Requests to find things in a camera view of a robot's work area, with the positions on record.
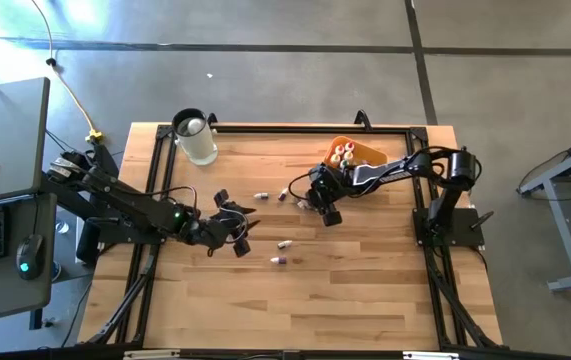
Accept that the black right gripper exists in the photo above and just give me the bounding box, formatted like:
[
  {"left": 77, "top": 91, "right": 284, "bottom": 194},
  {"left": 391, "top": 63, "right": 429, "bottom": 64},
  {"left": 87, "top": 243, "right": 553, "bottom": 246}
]
[{"left": 302, "top": 165, "right": 351, "bottom": 227}]

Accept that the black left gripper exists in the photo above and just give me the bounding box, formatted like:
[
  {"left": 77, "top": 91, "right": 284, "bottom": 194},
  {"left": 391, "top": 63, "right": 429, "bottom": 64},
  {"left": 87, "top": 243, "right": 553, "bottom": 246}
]
[{"left": 184, "top": 188, "right": 261, "bottom": 259}]

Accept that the orange plastic basket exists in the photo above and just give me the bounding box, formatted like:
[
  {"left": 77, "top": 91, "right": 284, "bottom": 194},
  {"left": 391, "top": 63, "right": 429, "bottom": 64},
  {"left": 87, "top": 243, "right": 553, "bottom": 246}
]
[{"left": 323, "top": 135, "right": 390, "bottom": 169}]

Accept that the white cylindrical container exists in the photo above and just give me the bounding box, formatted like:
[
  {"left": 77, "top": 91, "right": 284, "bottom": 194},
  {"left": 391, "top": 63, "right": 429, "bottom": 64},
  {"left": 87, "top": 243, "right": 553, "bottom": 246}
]
[{"left": 171, "top": 107, "right": 220, "bottom": 167}]

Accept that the black desk leg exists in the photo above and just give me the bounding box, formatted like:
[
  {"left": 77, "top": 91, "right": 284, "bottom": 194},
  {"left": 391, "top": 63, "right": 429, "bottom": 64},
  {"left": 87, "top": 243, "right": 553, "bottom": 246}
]
[{"left": 39, "top": 142, "right": 119, "bottom": 266}]

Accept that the silver aluminium bar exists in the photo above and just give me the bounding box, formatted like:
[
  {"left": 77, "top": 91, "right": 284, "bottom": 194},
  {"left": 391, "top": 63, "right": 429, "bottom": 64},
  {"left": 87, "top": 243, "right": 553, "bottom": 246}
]
[
  {"left": 123, "top": 349, "right": 181, "bottom": 360},
  {"left": 402, "top": 351, "right": 460, "bottom": 360}
]

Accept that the black short lever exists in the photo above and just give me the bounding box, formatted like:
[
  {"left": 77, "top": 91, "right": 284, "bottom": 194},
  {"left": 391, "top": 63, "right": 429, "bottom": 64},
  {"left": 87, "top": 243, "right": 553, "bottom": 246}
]
[{"left": 468, "top": 210, "right": 495, "bottom": 232}]

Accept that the black computer mouse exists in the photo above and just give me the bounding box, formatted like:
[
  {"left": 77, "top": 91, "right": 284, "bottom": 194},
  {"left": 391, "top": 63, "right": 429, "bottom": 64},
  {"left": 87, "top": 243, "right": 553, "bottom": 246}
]
[{"left": 15, "top": 233, "right": 45, "bottom": 281}]

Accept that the grey keyboard tray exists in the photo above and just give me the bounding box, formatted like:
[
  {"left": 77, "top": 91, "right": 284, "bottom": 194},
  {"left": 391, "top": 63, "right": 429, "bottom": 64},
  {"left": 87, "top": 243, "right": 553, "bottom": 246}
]
[{"left": 0, "top": 193, "right": 59, "bottom": 327}]

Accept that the grey desk top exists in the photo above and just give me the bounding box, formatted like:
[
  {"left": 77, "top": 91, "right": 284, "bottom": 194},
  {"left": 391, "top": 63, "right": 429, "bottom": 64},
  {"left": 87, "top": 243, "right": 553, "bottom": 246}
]
[{"left": 0, "top": 76, "right": 51, "bottom": 207}]

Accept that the grey metal side table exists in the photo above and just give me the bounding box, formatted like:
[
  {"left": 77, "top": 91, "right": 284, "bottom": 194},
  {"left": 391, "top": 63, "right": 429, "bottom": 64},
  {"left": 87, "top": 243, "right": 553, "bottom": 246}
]
[{"left": 517, "top": 124, "right": 571, "bottom": 294}]

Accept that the black aluminium table frame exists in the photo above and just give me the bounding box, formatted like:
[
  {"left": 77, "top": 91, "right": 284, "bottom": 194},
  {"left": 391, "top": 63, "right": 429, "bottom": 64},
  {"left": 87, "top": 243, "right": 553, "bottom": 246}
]
[{"left": 78, "top": 122, "right": 504, "bottom": 351}]

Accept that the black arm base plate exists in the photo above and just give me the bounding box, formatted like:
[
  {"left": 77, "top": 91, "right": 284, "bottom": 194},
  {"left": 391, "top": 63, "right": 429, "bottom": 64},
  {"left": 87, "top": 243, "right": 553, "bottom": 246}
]
[
  {"left": 97, "top": 202, "right": 172, "bottom": 245},
  {"left": 412, "top": 207, "right": 487, "bottom": 248}
]

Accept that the black side table cable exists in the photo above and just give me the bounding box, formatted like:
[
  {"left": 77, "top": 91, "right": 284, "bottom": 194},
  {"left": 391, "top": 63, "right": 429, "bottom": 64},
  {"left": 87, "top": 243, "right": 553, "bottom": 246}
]
[{"left": 516, "top": 148, "right": 571, "bottom": 195}]

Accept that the yellow cable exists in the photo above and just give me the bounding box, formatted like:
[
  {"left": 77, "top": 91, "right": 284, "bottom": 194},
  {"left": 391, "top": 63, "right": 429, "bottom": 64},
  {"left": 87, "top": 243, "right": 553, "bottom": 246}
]
[{"left": 29, "top": 0, "right": 99, "bottom": 136}]

